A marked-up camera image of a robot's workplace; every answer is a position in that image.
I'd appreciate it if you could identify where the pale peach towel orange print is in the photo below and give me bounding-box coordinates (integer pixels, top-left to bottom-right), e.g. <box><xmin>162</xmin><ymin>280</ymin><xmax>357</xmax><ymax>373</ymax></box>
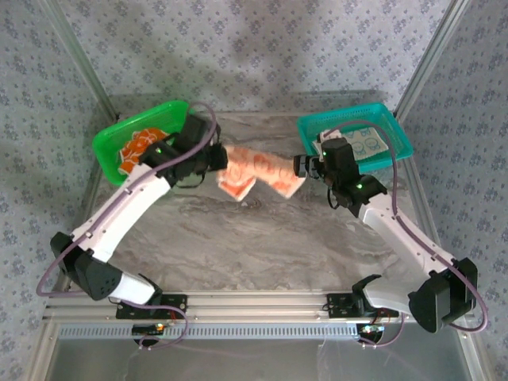
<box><xmin>215</xmin><ymin>144</ymin><xmax>307</xmax><ymax>202</ymax></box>

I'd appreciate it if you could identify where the bright orange flower towel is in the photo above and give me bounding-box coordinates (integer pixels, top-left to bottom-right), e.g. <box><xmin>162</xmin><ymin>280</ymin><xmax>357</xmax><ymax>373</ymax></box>
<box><xmin>117</xmin><ymin>127</ymin><xmax>168</xmax><ymax>175</ymax></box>

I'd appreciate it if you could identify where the white towel with blue print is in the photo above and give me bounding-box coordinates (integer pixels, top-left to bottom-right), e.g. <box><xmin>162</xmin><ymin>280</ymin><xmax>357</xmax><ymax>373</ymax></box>
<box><xmin>313</xmin><ymin>125</ymin><xmax>391</xmax><ymax>164</ymax></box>

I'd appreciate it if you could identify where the teal plastic basket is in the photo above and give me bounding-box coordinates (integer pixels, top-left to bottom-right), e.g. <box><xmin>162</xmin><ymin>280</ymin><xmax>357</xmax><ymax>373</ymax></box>
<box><xmin>296</xmin><ymin>102</ymin><xmax>414</xmax><ymax>175</ymax></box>

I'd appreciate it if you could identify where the green plastic basket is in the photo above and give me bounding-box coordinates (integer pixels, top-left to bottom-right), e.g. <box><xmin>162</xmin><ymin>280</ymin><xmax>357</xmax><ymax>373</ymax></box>
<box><xmin>91</xmin><ymin>100</ymin><xmax>192</xmax><ymax>187</ymax></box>

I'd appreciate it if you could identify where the grey metal sheet panel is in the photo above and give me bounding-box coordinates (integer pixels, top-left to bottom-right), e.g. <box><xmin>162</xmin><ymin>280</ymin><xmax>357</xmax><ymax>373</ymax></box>
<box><xmin>47</xmin><ymin>335</ymin><xmax>473</xmax><ymax>381</ymax></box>

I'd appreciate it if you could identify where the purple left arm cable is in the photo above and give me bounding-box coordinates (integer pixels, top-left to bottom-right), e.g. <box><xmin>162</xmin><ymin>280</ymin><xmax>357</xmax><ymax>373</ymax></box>
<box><xmin>36</xmin><ymin>101</ymin><xmax>220</xmax><ymax>298</ymax></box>

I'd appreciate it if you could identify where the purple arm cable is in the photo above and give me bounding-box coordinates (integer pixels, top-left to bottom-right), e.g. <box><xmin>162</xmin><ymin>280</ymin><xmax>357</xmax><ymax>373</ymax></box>
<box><xmin>335</xmin><ymin>120</ymin><xmax>488</xmax><ymax>333</ymax></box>
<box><xmin>36</xmin><ymin>101</ymin><xmax>220</xmax><ymax>298</ymax></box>

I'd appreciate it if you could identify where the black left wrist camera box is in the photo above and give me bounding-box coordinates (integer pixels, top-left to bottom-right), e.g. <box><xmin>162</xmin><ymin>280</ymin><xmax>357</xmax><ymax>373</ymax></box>
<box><xmin>181</xmin><ymin>114</ymin><xmax>210</xmax><ymax>150</ymax></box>

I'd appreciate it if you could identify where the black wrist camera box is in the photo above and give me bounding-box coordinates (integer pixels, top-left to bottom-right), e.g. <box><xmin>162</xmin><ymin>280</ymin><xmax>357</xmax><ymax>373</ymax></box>
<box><xmin>181</xmin><ymin>114</ymin><xmax>210</xmax><ymax>150</ymax></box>
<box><xmin>316</xmin><ymin>130</ymin><xmax>356</xmax><ymax>175</ymax></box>

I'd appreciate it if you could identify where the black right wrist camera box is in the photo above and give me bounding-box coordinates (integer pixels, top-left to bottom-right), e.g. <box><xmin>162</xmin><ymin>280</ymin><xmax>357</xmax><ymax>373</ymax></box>
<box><xmin>316</xmin><ymin>130</ymin><xmax>356</xmax><ymax>175</ymax></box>

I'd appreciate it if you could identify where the aluminium table side rail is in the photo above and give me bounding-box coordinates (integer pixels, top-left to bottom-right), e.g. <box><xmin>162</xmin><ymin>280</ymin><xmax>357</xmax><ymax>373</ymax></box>
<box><xmin>402</xmin><ymin>158</ymin><xmax>475</xmax><ymax>314</ymax></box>
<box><xmin>59</xmin><ymin>162</ymin><xmax>106</xmax><ymax>294</ymax></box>

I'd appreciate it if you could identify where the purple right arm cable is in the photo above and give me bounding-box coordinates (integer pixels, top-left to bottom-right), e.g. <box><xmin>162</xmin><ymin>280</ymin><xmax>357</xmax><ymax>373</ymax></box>
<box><xmin>335</xmin><ymin>120</ymin><xmax>488</xmax><ymax>333</ymax></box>

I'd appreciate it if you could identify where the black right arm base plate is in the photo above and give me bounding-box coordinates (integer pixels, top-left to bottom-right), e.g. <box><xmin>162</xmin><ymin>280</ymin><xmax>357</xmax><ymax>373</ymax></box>
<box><xmin>325</xmin><ymin>292</ymin><xmax>400</xmax><ymax>319</ymax></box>

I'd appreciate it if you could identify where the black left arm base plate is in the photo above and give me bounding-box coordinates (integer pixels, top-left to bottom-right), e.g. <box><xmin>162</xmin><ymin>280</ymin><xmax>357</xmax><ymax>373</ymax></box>
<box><xmin>115</xmin><ymin>293</ymin><xmax>188</xmax><ymax>320</ymax></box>

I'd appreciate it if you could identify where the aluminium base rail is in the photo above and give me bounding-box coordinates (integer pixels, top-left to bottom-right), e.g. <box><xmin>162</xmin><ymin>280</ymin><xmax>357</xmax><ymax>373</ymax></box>
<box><xmin>42</xmin><ymin>291</ymin><xmax>476</xmax><ymax>323</ymax></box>

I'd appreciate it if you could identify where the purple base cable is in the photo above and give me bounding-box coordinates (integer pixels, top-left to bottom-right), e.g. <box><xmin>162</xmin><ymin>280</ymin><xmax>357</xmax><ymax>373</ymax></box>
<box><xmin>137</xmin><ymin>304</ymin><xmax>188</xmax><ymax>352</ymax></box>
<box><xmin>359</xmin><ymin>311</ymin><xmax>406</xmax><ymax>350</ymax></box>

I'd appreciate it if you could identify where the aluminium frame post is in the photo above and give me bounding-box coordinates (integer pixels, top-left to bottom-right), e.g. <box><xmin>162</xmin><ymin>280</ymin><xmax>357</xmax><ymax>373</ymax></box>
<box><xmin>394</xmin><ymin>0</ymin><xmax>471</xmax><ymax>118</ymax></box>
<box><xmin>39</xmin><ymin>0</ymin><xmax>121</xmax><ymax>120</ymax></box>

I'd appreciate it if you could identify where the grey slotted cable duct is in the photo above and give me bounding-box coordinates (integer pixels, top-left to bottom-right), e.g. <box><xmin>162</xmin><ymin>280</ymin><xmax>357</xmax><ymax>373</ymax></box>
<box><xmin>59</xmin><ymin>323</ymin><xmax>360</xmax><ymax>341</ymax></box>

